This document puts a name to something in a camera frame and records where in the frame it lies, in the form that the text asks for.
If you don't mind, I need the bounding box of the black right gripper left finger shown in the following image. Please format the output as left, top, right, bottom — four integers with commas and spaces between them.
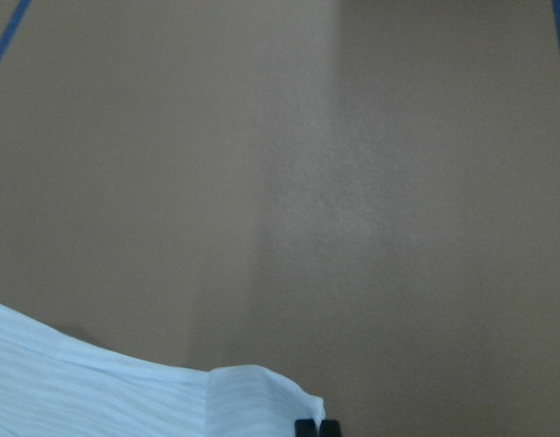
294, 419, 318, 437

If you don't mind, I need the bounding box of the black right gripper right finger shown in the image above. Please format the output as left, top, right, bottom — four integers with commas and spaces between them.
320, 419, 341, 437

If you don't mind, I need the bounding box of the light blue button shirt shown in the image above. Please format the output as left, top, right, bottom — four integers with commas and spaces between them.
0, 304, 326, 436

